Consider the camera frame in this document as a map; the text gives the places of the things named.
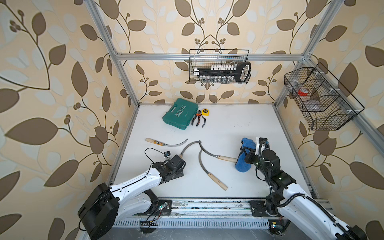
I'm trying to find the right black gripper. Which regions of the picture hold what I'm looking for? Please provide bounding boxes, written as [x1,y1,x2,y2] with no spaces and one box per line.
[244,145,270,179]

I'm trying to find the sickle wooden handle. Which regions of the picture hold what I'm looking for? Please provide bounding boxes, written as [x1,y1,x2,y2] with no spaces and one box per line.
[179,141,200,158]
[145,137,189,148]
[199,141,237,163]
[199,150,228,191]

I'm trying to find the blue microfiber rag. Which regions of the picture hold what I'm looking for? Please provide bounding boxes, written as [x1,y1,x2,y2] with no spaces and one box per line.
[235,138,256,173]

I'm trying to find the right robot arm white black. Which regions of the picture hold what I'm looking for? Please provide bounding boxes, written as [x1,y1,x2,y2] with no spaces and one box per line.
[245,141,368,240]

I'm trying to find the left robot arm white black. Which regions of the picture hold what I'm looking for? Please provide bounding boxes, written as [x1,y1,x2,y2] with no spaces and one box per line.
[78,155,186,240]

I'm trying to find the green plastic tool case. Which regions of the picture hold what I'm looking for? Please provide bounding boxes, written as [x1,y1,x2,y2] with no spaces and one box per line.
[163,98,199,130]

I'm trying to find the yellow black tape measure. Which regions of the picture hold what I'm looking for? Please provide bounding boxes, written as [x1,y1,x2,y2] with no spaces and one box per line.
[202,109,210,116]

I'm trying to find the red item in basket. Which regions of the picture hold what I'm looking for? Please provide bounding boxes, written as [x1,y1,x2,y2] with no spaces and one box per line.
[298,88,310,97]

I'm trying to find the black socket bit holder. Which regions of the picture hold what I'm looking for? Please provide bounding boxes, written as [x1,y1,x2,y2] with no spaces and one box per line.
[192,62,252,84]

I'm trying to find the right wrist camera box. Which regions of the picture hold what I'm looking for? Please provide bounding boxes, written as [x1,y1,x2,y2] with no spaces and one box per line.
[256,137,270,151]

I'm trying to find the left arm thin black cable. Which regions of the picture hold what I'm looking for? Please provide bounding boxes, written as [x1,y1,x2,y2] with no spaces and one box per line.
[143,147,165,164]

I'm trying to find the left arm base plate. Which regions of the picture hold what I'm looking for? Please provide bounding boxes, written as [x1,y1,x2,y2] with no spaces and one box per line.
[141,200,172,216]

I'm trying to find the aluminium front rail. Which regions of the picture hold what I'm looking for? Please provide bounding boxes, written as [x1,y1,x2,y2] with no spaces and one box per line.
[113,197,334,220]

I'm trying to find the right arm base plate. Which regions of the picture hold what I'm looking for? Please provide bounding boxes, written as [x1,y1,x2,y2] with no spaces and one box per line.
[249,200,279,217]

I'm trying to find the black red handled pliers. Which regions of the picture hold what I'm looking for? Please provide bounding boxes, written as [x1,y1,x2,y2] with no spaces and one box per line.
[191,110,206,128]

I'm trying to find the right wall wire basket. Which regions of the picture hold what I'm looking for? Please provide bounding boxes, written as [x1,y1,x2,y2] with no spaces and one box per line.
[284,62,365,131]

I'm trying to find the wall wire basket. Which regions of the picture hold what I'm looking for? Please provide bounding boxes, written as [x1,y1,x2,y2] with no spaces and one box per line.
[284,62,365,131]
[189,49,252,85]

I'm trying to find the back wall wire basket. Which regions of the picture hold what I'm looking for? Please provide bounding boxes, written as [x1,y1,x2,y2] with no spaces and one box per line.
[189,49,252,85]

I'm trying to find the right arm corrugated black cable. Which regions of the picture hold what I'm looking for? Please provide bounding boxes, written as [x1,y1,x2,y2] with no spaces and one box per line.
[254,140,355,240]

